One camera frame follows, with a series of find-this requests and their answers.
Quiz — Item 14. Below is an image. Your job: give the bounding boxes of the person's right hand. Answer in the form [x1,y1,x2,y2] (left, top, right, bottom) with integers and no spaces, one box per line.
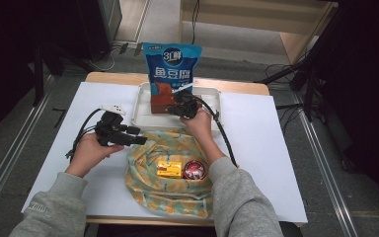
[180,110,214,146]

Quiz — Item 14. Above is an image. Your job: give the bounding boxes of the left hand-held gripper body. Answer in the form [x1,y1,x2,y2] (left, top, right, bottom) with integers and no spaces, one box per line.
[94,104,128,147]

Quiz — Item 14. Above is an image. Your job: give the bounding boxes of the hand-held gripper black cable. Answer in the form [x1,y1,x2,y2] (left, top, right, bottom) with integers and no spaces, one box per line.
[64,108,104,160]
[195,96,239,169]

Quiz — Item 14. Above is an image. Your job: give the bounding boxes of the light wooden furniture frame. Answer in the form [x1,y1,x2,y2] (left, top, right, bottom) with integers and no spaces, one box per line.
[177,0,339,65]

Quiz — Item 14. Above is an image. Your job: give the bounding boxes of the metal floor rail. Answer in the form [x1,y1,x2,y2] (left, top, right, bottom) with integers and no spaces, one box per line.
[290,92,360,237]
[0,74,55,225]

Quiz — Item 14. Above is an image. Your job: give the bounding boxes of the black hanging cable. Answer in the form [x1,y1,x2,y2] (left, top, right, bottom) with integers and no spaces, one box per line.
[190,0,201,45]

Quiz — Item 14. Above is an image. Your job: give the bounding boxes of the white plastic tray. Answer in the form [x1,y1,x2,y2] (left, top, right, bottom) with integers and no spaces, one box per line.
[130,81,222,133]

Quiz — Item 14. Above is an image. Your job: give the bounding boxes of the person's left hand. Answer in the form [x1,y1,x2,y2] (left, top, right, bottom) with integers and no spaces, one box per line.
[65,132,126,179]

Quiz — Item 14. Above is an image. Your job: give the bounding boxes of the dark curtain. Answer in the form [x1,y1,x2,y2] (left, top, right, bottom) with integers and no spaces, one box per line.
[0,0,80,146]
[309,0,379,215]

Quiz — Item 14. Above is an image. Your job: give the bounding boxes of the red round candy tin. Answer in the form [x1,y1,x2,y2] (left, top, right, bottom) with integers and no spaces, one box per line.
[182,159,208,182]

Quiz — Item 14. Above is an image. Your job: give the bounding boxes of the dark cabinet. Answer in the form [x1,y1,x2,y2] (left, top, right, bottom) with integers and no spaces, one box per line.
[75,0,123,62]

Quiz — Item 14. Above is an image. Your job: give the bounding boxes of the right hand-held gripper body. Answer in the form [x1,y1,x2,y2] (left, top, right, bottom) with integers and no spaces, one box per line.
[167,83,200,119]

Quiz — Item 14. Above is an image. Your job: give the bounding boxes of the black metal stand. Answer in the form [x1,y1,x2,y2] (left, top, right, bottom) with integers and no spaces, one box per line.
[256,2,340,123]

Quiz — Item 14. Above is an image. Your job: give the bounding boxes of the blue snack packet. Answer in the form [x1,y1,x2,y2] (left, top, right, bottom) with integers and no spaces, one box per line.
[142,41,203,97]

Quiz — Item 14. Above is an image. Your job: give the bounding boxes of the right hand-held gripper black cable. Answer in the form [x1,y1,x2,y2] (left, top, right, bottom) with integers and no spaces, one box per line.
[195,96,239,169]

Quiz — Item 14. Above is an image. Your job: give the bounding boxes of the left hand-held gripper black cable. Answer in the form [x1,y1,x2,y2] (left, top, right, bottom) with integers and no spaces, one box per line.
[64,108,104,160]

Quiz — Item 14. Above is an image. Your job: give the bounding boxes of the black floor cable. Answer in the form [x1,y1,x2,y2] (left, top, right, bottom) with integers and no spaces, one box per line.
[275,103,306,112]

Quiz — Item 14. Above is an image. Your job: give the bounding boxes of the small yellow box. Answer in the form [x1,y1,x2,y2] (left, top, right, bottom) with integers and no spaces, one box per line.
[156,159,184,180]

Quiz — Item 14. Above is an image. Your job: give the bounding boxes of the white floor cable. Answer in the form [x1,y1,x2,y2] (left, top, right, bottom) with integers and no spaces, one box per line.
[88,47,116,72]

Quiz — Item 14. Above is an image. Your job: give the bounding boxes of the orange fruit print cloth bag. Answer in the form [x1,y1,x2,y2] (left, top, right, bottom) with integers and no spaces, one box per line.
[123,127,215,219]

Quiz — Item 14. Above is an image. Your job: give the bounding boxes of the person's dark trousers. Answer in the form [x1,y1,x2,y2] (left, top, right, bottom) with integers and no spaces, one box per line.
[97,225,217,237]

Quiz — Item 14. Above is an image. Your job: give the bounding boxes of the white table mat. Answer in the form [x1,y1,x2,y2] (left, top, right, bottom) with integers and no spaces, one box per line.
[21,81,309,224]

